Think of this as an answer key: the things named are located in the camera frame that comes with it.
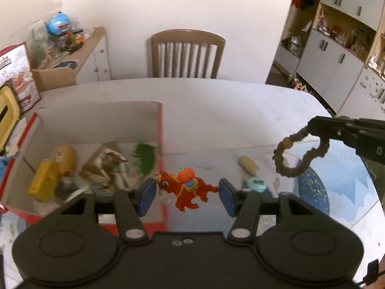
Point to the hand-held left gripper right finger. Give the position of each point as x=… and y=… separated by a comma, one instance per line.
x=227, y=198

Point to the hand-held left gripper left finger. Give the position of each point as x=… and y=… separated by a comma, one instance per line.
x=147, y=196

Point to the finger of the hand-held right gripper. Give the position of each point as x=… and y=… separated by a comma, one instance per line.
x=334, y=132
x=346, y=121

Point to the red horse toy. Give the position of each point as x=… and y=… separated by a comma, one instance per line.
x=186, y=189

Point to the brown patterned packet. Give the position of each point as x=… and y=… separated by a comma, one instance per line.
x=105, y=168

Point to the white cardboard box red edges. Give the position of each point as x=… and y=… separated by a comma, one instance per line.
x=99, y=120

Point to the yellow toy figure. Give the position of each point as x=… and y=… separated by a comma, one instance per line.
x=43, y=182
x=64, y=160

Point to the small teal round gadget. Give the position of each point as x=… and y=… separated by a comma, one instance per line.
x=255, y=184

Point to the beige cylinder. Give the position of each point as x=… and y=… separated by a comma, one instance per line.
x=248, y=165

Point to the blue printed table mat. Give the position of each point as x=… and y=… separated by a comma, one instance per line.
x=312, y=194

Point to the grey round object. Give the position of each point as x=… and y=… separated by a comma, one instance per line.
x=64, y=189

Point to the steel pot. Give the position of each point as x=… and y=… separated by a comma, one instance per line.
x=293, y=44

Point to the white side cabinet wooden top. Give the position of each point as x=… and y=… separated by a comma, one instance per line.
x=96, y=61

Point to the brown wooden chair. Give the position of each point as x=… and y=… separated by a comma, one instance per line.
x=188, y=57

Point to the brown cardboard tray box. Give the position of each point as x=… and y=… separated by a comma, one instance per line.
x=54, y=76

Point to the flat blue object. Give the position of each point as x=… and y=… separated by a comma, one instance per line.
x=66, y=64

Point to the tissue box with yellow lid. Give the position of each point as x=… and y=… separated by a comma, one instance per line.
x=6, y=117

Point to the dark glass jars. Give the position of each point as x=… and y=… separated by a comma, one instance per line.
x=75, y=37

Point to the red and white snack bag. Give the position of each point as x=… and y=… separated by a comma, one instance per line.
x=19, y=76

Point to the clear plastic bag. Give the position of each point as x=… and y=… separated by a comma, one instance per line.
x=39, y=48

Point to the blue toy helmet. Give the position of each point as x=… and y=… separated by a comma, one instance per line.
x=58, y=24

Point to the white wall cupboard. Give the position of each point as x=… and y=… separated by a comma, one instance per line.
x=331, y=54

